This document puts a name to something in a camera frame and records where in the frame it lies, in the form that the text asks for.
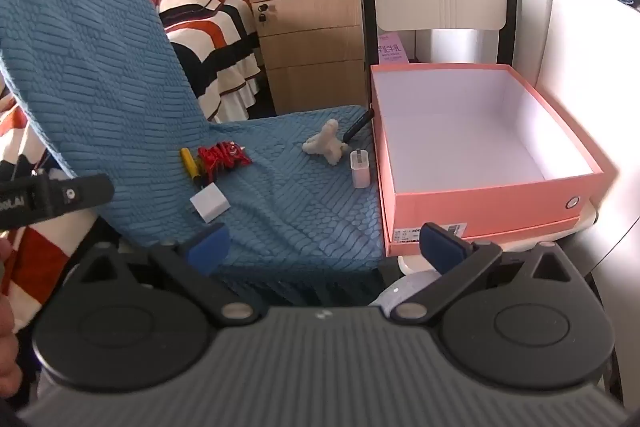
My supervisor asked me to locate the blue textured chair cover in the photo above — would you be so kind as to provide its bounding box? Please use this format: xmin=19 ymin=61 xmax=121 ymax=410
xmin=0 ymin=0 xmax=396 ymax=304

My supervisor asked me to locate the white charger plug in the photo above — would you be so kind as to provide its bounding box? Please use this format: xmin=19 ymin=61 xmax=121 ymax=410
xmin=350 ymin=149 xmax=372 ymax=188

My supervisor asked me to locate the pink paper bag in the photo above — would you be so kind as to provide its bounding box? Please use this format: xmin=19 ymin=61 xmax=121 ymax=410
xmin=376 ymin=32 xmax=413 ymax=65

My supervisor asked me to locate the wooden drawer nightstand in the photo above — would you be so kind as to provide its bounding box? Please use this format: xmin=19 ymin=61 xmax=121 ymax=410
xmin=242 ymin=0 xmax=368 ymax=118

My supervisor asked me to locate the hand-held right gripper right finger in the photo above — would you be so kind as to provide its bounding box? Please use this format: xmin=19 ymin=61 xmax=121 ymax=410
xmin=392 ymin=222 xmax=576 ymax=328

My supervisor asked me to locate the yellow handled screwdriver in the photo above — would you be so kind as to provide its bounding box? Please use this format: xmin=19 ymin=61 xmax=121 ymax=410
xmin=180 ymin=148 xmax=206 ymax=186

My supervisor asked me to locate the red toy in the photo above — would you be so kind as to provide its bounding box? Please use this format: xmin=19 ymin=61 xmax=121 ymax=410
xmin=197 ymin=140 xmax=251 ymax=182

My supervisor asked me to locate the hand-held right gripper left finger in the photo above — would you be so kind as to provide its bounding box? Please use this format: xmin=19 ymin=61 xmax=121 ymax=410
xmin=75 ymin=222 xmax=261 ymax=327

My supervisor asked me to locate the person's left hand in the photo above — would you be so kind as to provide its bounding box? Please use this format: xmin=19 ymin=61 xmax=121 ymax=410
xmin=0 ymin=294 xmax=23 ymax=382

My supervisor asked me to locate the white cloth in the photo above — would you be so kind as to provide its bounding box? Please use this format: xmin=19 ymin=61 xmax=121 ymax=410
xmin=302 ymin=119 xmax=348 ymax=166

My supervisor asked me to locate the pink cardboard box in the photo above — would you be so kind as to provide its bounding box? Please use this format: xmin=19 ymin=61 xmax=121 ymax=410
xmin=369 ymin=63 xmax=620 ymax=258

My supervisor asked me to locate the white foam block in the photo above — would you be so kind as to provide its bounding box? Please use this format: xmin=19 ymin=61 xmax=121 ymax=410
xmin=190 ymin=183 xmax=232 ymax=224

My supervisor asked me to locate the striped bed blanket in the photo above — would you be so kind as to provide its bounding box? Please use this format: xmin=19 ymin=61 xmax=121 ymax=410
xmin=0 ymin=0 xmax=266 ymax=333

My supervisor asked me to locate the black marker pen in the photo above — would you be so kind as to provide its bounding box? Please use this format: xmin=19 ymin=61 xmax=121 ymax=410
xmin=341 ymin=109 xmax=376 ymax=144

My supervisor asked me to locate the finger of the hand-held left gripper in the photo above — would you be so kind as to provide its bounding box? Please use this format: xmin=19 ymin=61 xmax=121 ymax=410
xmin=36 ymin=173 xmax=116 ymax=219

